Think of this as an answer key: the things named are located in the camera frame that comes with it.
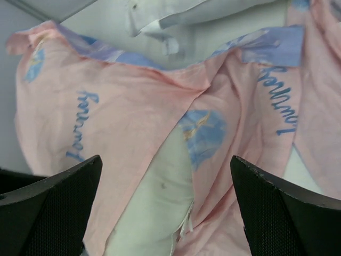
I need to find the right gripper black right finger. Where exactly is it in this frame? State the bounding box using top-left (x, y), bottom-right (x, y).
top-left (230, 156), bottom-right (340, 256)

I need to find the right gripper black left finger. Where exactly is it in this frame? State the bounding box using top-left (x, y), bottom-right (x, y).
top-left (1, 155), bottom-right (102, 256)

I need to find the pink pillowcase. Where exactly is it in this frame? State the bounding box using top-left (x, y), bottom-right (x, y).
top-left (15, 1), bottom-right (340, 255)

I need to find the bare white pillow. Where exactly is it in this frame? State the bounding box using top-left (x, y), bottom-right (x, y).
top-left (6, 1), bottom-right (302, 70)

